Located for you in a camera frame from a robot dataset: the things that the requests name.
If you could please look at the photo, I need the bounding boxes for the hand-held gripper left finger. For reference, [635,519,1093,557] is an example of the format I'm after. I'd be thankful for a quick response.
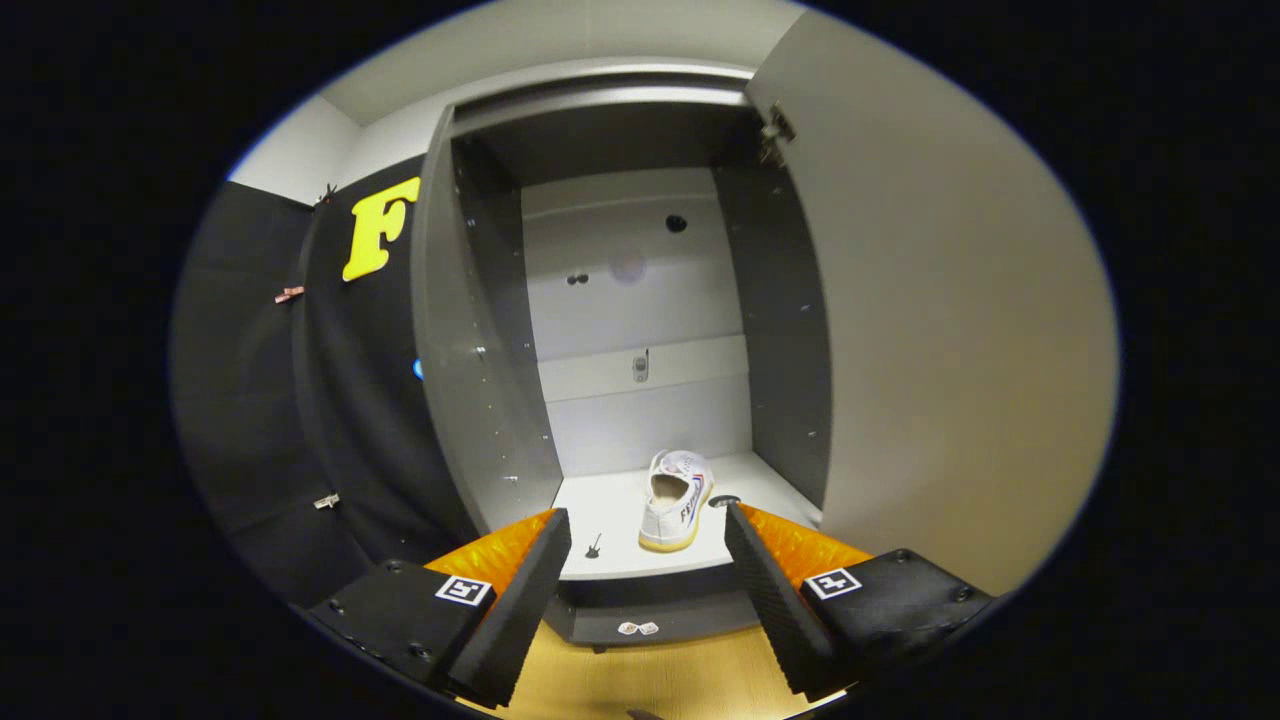
[305,508,573,709]

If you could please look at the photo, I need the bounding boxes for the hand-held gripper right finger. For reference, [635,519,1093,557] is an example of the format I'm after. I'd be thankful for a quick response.
[722,502,996,701]

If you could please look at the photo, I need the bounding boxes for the white shoe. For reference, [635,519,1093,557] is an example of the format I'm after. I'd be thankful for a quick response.
[638,449,715,553]

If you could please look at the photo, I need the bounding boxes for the grey shoe cabinet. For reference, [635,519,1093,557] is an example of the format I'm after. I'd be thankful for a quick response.
[412,60,836,651]

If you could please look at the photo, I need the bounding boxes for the black backdrop cloth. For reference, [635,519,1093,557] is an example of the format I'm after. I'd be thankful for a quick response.
[170,155,481,611]

